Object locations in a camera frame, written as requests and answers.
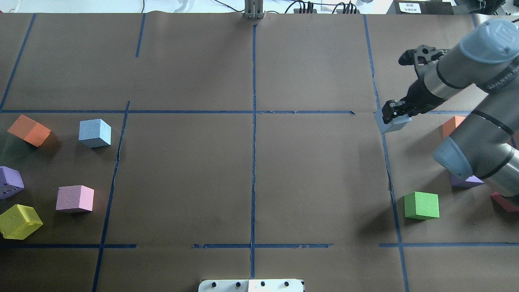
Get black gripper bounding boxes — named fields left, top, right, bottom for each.
left=382, top=45, right=450, bottom=124

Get light blue foam block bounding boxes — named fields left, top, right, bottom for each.
left=78, top=119, right=112, bottom=148
left=374, top=109, right=412, bottom=134

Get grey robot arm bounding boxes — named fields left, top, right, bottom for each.
left=374, top=19, right=519, bottom=206

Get orange foam block right-side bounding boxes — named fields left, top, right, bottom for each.
left=442, top=115, right=466, bottom=140

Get black box with label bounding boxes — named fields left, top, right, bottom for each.
left=386, top=0, right=454, bottom=15

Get purple foam block right-side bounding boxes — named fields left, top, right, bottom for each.
left=449, top=173, right=485, bottom=189

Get green foam block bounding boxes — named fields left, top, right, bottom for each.
left=403, top=191, right=440, bottom=220

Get black power strip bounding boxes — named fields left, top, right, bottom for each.
left=289, top=5, right=361, bottom=14

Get dark red foam block lower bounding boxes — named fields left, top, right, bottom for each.
left=491, top=192, right=519, bottom=213

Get pink foam block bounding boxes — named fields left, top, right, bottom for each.
left=55, top=185, right=94, bottom=213

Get orange foam block left-side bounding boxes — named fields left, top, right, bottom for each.
left=7, top=114, right=51, bottom=147

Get purple foam block left-side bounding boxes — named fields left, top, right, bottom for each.
left=0, top=166, right=25, bottom=200

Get yellow foam block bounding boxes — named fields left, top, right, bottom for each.
left=0, top=204, right=43, bottom=240

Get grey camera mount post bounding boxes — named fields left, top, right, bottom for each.
left=243, top=0, right=265, bottom=19

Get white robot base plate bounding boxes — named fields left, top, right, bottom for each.
left=198, top=279, right=305, bottom=292

